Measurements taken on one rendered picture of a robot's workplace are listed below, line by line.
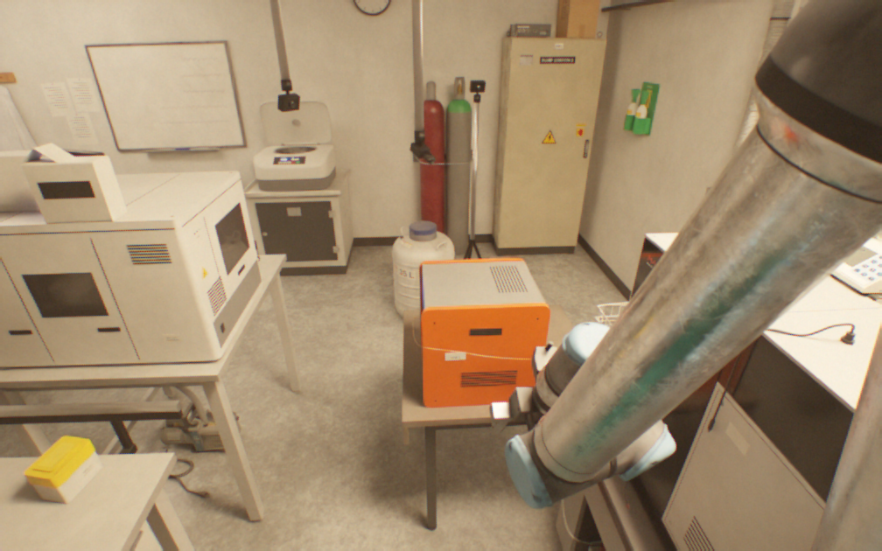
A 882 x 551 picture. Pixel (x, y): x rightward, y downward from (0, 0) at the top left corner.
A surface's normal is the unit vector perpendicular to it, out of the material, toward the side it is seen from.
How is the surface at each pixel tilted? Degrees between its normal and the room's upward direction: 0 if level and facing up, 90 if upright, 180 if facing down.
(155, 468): 0
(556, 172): 90
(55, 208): 90
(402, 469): 0
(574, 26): 90
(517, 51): 90
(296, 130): 105
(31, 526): 0
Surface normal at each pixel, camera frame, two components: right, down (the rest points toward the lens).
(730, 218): -0.95, 0.11
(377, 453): 0.00, -0.88
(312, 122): 0.07, 0.68
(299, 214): 0.07, 0.47
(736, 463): -1.00, 0.04
